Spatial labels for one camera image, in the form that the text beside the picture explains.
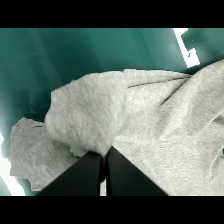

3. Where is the grey T-shirt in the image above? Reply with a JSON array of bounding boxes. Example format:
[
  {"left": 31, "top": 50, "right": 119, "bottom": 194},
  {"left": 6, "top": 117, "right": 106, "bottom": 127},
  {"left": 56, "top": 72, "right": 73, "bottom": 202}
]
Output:
[{"left": 9, "top": 59, "right": 224, "bottom": 197}]

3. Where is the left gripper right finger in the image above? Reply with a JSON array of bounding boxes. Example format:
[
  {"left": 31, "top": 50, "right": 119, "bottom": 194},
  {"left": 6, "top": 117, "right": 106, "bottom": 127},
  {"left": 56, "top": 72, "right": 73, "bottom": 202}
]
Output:
[{"left": 105, "top": 145, "right": 169, "bottom": 197}]

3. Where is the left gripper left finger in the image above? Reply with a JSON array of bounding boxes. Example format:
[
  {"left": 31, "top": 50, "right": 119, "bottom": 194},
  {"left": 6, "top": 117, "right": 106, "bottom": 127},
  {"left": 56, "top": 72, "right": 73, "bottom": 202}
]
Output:
[{"left": 36, "top": 151, "right": 103, "bottom": 197}]

